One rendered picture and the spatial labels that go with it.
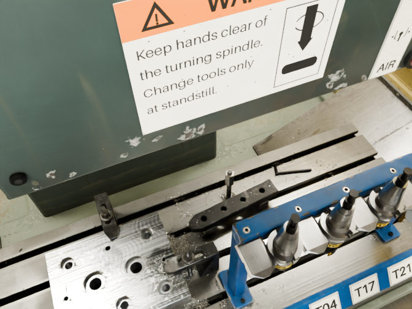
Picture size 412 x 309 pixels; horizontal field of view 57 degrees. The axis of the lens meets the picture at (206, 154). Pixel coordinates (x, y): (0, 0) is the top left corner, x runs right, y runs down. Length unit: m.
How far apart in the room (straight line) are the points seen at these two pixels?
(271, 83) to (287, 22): 0.05
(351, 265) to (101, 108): 0.92
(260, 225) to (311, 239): 0.09
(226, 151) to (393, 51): 1.24
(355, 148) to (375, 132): 0.24
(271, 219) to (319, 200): 0.10
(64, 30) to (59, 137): 0.08
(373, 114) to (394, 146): 0.15
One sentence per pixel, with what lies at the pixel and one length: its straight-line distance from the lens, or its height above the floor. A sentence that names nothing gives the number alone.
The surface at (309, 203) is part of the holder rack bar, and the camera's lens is 0.76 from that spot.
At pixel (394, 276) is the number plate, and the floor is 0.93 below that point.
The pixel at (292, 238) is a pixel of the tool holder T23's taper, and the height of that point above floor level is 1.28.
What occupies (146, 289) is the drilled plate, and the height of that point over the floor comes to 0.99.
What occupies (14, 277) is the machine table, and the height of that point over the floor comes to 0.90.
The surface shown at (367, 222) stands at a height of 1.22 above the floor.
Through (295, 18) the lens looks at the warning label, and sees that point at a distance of 0.28.
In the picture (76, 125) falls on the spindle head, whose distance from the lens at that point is 0.27.
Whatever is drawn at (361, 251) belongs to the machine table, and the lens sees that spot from 1.12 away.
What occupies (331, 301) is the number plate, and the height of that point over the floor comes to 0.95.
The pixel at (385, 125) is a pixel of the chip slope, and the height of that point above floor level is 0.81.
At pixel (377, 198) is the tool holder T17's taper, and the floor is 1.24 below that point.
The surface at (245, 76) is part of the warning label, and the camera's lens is 0.29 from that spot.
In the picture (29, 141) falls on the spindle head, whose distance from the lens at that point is 0.27.
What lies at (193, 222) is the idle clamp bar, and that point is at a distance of 1.01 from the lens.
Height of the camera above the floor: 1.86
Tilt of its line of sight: 53 degrees down
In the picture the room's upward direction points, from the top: 2 degrees counter-clockwise
